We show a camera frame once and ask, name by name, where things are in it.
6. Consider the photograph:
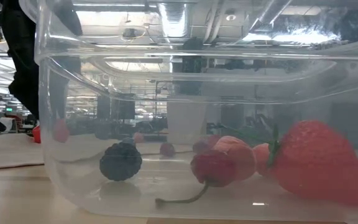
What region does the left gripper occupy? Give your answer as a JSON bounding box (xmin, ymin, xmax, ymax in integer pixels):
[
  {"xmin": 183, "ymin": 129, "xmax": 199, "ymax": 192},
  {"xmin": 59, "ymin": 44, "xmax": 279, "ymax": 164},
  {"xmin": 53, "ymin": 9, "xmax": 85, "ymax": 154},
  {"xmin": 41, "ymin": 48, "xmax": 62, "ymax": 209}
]
[{"xmin": 0, "ymin": 0, "xmax": 40, "ymax": 121}]

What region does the dark toy blackberry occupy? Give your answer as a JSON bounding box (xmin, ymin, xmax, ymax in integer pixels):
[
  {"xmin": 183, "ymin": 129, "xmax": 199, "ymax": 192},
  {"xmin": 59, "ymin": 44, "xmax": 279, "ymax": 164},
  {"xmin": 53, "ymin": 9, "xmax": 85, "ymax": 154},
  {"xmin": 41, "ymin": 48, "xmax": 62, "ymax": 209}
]
[{"xmin": 99, "ymin": 141, "xmax": 143, "ymax": 182}]

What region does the red toy cherry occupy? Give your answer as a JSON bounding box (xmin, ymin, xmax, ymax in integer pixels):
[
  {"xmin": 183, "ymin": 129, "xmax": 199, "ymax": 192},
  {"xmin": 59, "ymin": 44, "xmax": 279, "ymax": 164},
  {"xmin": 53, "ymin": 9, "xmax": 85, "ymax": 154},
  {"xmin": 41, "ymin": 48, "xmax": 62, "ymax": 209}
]
[
  {"xmin": 193, "ymin": 134, "xmax": 222, "ymax": 155},
  {"xmin": 155, "ymin": 152, "xmax": 239, "ymax": 208},
  {"xmin": 159, "ymin": 142, "xmax": 195, "ymax": 157}
]

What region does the pink toy raspberry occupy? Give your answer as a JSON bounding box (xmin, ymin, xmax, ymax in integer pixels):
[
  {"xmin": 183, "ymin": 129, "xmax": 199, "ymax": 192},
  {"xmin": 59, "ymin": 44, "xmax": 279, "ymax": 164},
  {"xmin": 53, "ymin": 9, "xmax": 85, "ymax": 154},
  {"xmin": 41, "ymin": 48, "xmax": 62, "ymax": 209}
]
[{"xmin": 211, "ymin": 135, "xmax": 257, "ymax": 181}]

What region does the red toy strawberry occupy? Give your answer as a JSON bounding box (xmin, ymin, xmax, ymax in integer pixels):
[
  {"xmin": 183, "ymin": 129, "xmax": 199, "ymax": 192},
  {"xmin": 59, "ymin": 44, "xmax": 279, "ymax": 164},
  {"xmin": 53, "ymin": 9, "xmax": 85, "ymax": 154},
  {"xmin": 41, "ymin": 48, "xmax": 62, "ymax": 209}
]
[{"xmin": 267, "ymin": 119, "xmax": 358, "ymax": 208}]

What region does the black monitor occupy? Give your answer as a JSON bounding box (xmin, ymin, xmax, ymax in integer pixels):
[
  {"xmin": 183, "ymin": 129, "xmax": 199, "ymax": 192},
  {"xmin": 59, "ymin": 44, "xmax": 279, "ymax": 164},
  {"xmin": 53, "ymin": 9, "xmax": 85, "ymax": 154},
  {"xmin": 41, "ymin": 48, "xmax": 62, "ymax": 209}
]
[{"xmin": 110, "ymin": 98, "xmax": 136, "ymax": 121}]

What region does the clear plastic container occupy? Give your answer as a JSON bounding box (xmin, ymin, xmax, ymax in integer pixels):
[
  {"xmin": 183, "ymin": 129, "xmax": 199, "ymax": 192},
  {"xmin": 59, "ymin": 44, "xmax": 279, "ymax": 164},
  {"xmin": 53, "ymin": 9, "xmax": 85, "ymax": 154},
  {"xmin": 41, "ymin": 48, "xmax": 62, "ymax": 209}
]
[{"xmin": 19, "ymin": 0, "xmax": 358, "ymax": 223}]

